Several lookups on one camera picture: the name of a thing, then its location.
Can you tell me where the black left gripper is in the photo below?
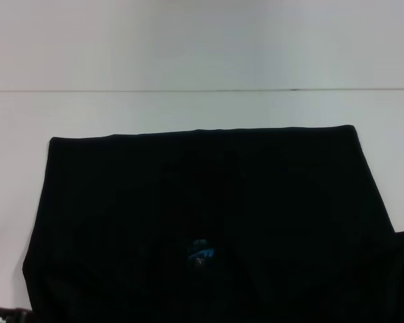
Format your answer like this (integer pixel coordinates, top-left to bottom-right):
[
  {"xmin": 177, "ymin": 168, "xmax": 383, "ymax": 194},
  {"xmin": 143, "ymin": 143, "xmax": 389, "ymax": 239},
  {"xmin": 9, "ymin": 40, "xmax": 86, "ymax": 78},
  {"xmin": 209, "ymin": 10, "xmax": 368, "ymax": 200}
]
[{"xmin": 0, "ymin": 304, "xmax": 34, "ymax": 323}]

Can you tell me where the black shirt with FREE print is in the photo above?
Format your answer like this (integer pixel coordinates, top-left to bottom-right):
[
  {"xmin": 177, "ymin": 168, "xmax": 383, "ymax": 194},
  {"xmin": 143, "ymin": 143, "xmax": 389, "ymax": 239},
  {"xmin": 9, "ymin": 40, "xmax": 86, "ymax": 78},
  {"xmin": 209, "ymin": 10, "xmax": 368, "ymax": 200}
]
[{"xmin": 22, "ymin": 124, "xmax": 404, "ymax": 323}]

